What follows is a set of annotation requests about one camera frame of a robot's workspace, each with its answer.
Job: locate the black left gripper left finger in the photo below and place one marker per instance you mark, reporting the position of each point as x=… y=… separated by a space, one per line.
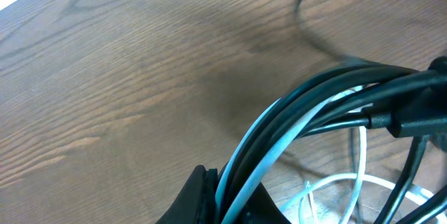
x=195 y=203

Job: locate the black cable blue connector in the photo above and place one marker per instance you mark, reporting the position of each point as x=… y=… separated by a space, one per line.
x=422 y=117

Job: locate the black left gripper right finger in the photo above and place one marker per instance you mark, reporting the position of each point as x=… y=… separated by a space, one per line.
x=261 y=209

